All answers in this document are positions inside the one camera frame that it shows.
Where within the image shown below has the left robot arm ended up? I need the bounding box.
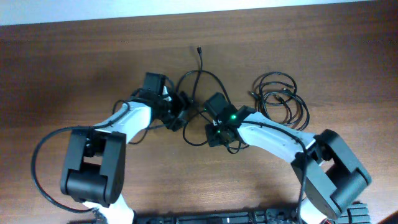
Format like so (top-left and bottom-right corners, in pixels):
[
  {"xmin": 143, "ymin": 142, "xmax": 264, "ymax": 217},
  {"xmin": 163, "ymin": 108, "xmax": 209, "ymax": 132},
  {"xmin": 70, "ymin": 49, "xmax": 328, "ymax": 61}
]
[{"xmin": 60, "ymin": 73, "xmax": 192, "ymax": 223}]

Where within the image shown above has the thin black usb cable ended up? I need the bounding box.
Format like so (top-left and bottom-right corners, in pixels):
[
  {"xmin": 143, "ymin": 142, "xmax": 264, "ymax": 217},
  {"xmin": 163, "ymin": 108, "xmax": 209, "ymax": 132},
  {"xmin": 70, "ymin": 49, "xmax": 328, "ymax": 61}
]
[{"xmin": 248, "ymin": 71, "xmax": 311, "ymax": 131}]

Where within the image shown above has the black cable bundle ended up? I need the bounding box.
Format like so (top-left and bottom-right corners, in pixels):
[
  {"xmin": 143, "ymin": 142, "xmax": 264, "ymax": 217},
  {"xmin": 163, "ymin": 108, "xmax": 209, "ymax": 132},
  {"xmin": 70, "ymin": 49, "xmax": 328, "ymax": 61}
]
[{"xmin": 175, "ymin": 45, "xmax": 233, "ymax": 147}]

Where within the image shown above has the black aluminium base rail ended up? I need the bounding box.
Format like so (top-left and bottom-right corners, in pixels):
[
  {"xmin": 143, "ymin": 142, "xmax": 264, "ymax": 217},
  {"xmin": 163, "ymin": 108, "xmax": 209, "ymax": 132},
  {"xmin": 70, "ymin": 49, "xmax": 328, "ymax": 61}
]
[{"xmin": 133, "ymin": 200, "xmax": 371, "ymax": 224}]

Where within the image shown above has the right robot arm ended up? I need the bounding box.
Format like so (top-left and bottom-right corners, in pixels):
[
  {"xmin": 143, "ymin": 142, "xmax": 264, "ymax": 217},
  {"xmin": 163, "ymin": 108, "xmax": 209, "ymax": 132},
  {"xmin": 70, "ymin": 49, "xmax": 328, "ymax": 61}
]
[{"xmin": 204, "ymin": 93, "xmax": 372, "ymax": 223}]

